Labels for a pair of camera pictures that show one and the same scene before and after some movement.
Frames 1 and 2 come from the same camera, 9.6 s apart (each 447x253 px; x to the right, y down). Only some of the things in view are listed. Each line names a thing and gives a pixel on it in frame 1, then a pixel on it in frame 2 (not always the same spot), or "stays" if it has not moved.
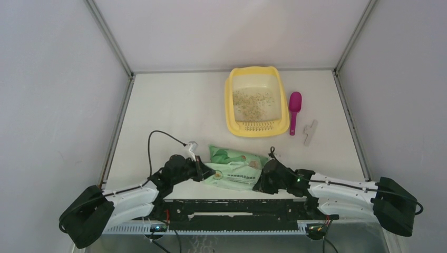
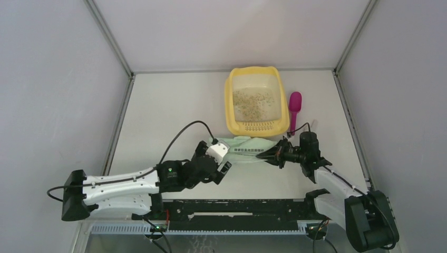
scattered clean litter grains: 251,106 stays
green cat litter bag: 234,171 to 244,149
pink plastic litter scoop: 295,103 stays
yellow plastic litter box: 255,103 stays
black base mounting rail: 234,214 stays
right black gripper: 262,185 to 270,155
